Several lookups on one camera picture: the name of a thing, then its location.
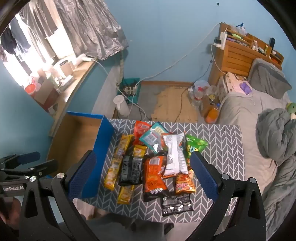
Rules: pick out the grey chevron tablecloth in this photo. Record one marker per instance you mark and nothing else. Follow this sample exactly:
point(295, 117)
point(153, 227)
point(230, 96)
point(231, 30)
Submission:
point(219, 143)

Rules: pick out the white round container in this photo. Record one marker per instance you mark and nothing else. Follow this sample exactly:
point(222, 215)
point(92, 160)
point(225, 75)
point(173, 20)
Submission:
point(61, 67)

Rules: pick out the white socket block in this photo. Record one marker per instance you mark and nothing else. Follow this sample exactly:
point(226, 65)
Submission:
point(223, 40)

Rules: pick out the yellow lidded jar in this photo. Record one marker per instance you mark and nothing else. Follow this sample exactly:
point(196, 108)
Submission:
point(213, 98)

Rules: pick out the wooden windowsill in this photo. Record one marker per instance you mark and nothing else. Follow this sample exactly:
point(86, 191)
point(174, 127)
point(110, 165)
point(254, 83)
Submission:
point(74, 85)

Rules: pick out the blue cardboard box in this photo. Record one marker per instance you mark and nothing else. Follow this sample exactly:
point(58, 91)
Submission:
point(103, 139)

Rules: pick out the person's left forearm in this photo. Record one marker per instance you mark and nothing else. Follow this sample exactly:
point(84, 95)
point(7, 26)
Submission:
point(10, 208)

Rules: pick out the long yellow snack packet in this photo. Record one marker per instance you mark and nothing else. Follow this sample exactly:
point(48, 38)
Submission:
point(115, 162)

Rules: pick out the orange pink-print snack packet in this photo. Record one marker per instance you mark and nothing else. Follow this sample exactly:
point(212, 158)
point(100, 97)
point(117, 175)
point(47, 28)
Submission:
point(183, 184)

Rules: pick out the white silver snack packet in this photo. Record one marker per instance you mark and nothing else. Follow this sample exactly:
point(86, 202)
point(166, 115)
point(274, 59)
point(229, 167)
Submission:
point(173, 153)

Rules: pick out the teal snack packet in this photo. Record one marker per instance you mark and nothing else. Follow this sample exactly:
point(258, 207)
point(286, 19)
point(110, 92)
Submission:
point(150, 136)

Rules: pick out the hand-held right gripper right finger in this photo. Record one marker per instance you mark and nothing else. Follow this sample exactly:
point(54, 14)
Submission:
point(203, 173)

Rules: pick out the clear plastic bottle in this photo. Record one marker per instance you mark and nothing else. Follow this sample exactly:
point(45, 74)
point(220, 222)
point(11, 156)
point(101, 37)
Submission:
point(200, 90)

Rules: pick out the small yellow snack packet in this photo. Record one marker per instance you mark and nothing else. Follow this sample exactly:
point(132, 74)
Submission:
point(139, 151)

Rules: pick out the red lidded container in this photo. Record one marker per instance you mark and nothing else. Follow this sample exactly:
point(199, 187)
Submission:
point(30, 90)

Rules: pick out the wooden headboard shelf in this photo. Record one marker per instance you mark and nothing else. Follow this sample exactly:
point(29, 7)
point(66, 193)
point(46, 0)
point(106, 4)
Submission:
point(235, 58)

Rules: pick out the large orange snack packet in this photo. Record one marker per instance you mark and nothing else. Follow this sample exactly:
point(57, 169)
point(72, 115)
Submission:
point(153, 178)

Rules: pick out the short yellow chips packet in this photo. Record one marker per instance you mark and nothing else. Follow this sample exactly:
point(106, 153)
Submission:
point(124, 194)

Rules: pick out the green plush toy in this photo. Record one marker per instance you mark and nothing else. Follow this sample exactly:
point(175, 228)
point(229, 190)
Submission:
point(291, 109)

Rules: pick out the printed pink pillow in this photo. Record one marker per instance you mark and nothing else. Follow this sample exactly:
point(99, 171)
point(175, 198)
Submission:
point(231, 83)

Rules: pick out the beige power strip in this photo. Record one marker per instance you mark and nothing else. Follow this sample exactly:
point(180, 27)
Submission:
point(130, 90)

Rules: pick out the grey blanket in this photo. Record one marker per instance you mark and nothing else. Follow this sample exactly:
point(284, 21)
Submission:
point(275, 134)

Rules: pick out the brown cardboard box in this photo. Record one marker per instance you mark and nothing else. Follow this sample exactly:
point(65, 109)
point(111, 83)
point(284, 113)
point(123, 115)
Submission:
point(46, 91)

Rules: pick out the purple pouch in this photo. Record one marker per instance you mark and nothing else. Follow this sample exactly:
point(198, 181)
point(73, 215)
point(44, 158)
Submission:
point(245, 88)

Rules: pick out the grey curtain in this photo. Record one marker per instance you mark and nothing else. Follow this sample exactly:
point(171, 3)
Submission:
point(92, 27)

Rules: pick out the teal plastic crate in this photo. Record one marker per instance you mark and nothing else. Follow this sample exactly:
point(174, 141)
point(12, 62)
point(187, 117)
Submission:
point(131, 98)

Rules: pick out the bed with grey sheet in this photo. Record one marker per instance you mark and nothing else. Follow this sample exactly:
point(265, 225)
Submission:
point(242, 109)

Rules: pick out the red snack packet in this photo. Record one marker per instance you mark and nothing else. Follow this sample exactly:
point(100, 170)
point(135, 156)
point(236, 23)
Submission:
point(141, 129)

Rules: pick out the white plastic pitcher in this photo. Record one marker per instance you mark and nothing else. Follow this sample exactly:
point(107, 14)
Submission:
point(120, 105)

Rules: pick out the green snack packet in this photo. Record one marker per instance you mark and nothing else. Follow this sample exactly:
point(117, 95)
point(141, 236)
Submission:
point(196, 142)

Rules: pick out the dark hanging clothes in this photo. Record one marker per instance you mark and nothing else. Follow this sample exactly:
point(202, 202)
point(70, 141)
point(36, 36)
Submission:
point(9, 39)

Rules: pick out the orange soda bottle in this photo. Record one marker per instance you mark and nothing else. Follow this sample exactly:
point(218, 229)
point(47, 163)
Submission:
point(211, 115)

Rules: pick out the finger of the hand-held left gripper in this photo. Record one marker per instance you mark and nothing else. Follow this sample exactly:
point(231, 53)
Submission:
point(47, 165)
point(27, 157)

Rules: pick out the black white-print snack packet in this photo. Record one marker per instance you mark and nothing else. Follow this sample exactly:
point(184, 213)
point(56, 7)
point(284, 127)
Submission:
point(177, 204)

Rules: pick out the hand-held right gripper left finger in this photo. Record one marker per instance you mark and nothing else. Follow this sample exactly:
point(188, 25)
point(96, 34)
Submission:
point(82, 172)

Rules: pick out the grey pillow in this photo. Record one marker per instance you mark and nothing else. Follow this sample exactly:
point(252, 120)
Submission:
point(268, 78)

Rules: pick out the cardboard sheet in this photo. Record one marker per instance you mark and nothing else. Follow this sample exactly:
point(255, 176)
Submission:
point(171, 104)

